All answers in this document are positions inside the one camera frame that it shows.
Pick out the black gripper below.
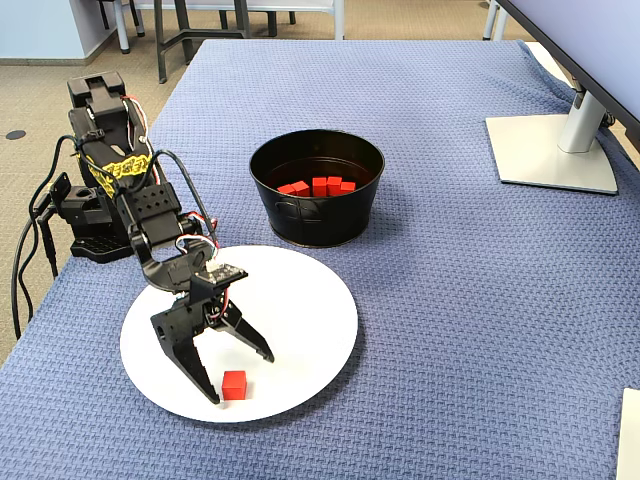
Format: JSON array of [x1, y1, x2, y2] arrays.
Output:
[[149, 287, 276, 406]]

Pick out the white round plate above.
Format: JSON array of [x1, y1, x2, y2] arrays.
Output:
[[118, 243, 360, 425]]

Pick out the black metal bucket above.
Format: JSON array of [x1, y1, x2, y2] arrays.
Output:
[[248, 128, 387, 249]]

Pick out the blue textured cloth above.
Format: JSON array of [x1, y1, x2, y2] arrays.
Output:
[[0, 38, 640, 480]]

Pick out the monitor with silver stand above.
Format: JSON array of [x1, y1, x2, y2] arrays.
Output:
[[484, 0, 640, 196]]

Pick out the white flat object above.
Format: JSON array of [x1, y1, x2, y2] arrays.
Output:
[[617, 387, 640, 480]]

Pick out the white metal table leg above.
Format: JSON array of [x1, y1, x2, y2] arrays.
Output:
[[481, 0, 510, 42]]

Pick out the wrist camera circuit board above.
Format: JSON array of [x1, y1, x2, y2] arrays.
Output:
[[202, 261, 249, 285]]

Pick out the dark grey table frame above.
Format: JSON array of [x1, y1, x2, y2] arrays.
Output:
[[152, 0, 251, 85]]

